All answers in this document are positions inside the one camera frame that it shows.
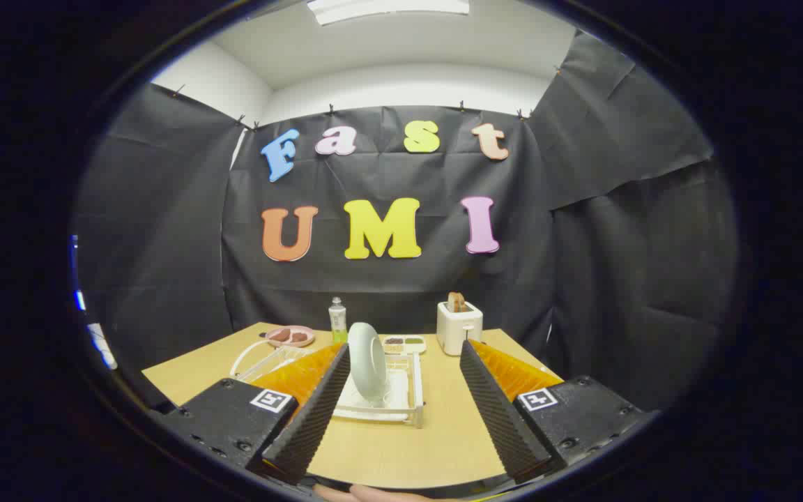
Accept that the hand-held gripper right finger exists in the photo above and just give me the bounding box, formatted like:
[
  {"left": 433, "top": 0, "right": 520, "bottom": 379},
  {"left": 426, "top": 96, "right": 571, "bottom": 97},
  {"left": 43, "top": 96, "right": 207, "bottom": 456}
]
[{"left": 459, "top": 340, "right": 657, "bottom": 485}]

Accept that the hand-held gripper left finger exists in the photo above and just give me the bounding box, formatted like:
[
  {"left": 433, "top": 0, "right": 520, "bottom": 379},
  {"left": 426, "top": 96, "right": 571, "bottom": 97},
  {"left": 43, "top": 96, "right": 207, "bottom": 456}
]
[{"left": 158, "top": 342, "right": 352, "bottom": 487}]

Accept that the light green plate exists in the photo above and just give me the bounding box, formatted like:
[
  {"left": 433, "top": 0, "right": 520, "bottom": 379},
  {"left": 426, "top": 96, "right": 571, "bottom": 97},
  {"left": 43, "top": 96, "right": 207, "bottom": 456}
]
[{"left": 347, "top": 321, "right": 390, "bottom": 405}]

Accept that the white dish rack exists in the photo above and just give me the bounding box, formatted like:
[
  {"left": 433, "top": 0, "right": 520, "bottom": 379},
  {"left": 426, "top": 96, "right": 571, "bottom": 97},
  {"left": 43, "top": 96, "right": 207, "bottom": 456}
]
[{"left": 229, "top": 338, "right": 425, "bottom": 429}]

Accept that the pink plate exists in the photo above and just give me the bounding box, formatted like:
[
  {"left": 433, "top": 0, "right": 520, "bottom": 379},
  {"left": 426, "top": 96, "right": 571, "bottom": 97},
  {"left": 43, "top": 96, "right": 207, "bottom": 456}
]
[{"left": 264, "top": 325, "right": 316, "bottom": 349}]

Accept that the white toaster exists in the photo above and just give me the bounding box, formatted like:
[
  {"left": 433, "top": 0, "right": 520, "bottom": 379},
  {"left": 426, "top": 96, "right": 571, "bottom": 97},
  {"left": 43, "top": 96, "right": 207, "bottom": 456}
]
[{"left": 436, "top": 301, "right": 484, "bottom": 357}]

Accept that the green drink bottle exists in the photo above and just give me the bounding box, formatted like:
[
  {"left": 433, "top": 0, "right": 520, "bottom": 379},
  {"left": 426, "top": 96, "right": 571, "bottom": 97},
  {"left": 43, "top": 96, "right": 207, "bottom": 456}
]
[{"left": 328, "top": 297, "right": 349, "bottom": 344}]

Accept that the white compartment tray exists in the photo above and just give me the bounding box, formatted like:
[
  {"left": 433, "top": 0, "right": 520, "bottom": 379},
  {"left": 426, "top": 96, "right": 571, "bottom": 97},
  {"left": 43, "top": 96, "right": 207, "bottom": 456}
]
[{"left": 382, "top": 335, "right": 427, "bottom": 355}]

